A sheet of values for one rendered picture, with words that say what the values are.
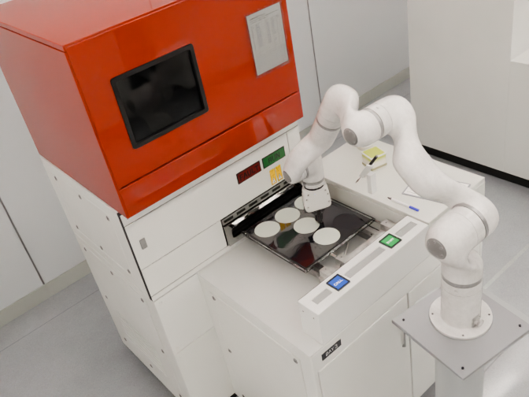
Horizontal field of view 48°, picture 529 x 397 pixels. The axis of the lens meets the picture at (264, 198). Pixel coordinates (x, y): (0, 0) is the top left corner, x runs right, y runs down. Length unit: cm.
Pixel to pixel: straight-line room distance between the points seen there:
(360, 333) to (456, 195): 62
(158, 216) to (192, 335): 59
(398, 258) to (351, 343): 33
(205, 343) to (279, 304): 54
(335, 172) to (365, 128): 78
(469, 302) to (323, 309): 43
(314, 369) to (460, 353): 45
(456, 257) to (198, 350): 125
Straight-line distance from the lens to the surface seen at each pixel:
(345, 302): 193
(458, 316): 192
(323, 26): 456
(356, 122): 169
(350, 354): 211
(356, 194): 233
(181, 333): 243
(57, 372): 341
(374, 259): 201
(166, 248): 219
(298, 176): 206
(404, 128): 176
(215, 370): 267
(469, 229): 169
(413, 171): 171
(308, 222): 230
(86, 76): 178
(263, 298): 214
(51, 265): 380
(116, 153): 189
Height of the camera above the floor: 229
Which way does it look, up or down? 34 degrees down
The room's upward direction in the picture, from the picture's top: 12 degrees counter-clockwise
